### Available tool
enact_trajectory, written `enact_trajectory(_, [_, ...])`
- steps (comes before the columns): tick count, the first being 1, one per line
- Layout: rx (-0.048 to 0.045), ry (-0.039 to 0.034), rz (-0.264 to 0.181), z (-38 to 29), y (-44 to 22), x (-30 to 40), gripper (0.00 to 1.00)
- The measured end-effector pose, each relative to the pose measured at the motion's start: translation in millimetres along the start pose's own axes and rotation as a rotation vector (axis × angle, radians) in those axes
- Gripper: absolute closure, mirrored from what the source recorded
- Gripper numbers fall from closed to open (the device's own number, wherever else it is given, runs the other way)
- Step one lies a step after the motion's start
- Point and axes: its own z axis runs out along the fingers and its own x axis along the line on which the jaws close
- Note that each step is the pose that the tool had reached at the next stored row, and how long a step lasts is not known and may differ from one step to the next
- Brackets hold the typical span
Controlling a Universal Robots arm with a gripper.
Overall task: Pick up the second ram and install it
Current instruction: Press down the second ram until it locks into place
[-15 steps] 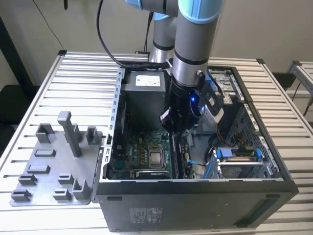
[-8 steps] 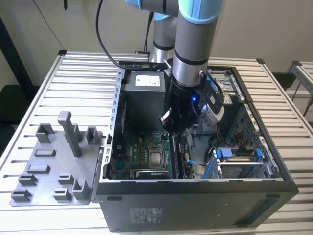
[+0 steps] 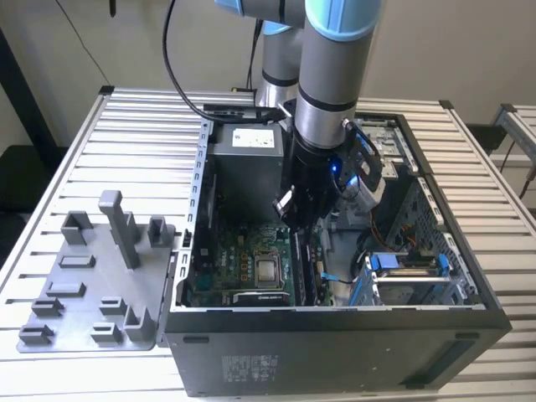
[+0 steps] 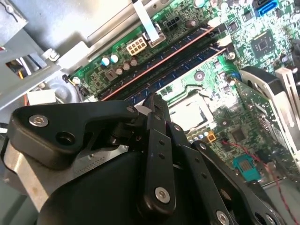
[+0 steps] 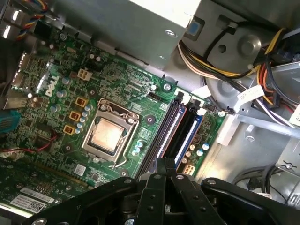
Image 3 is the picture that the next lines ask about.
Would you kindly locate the RAM stick with white label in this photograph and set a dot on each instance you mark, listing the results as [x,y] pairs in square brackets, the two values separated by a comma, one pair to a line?
[299,272]

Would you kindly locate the metal disk bay blue rails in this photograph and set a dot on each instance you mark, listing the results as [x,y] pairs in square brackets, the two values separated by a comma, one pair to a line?
[364,289]

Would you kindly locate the neighbouring slatted metal table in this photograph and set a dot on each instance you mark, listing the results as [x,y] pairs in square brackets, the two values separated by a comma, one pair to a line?
[519,121]

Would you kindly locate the grey metal drive cage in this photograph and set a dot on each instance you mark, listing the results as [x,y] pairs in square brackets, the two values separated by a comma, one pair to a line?
[391,134]

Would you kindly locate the black slanted post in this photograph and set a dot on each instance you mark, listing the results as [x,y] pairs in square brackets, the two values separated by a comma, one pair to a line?
[21,84]

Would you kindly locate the dark chair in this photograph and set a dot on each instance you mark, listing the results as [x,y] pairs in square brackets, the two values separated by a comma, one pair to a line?
[25,176]

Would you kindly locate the black table corner cap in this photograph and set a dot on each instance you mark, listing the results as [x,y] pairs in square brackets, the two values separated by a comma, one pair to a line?
[106,89]
[447,104]

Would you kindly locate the blue disk carrier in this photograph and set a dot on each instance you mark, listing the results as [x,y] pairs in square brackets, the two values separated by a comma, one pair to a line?
[385,263]

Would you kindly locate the black antenna stub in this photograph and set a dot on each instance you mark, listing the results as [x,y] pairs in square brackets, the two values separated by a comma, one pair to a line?
[112,8]

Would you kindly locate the dark RAM stick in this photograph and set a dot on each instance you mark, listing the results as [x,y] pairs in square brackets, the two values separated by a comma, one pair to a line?
[312,278]

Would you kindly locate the silver CPU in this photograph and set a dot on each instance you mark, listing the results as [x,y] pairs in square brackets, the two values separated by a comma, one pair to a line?
[268,274]

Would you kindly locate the grey power supply unit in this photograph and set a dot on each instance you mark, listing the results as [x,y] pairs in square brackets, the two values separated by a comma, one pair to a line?
[247,184]

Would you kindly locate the black graphics card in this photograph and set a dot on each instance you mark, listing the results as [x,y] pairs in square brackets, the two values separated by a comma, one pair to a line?
[259,298]

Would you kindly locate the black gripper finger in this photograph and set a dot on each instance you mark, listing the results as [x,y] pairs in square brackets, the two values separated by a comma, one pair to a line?
[320,205]
[287,207]

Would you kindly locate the green motherboard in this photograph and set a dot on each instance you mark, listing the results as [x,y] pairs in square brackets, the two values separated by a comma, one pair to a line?
[234,255]

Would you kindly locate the black open PC case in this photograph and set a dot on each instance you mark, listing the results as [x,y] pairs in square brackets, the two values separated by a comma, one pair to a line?
[335,356]

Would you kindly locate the grey plastic parts rack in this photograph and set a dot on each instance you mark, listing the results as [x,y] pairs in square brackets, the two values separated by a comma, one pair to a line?
[104,268]

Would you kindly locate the black box beside table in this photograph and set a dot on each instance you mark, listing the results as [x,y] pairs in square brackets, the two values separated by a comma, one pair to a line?
[486,136]

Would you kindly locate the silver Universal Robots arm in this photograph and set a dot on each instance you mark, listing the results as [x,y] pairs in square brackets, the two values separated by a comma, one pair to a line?
[331,67]

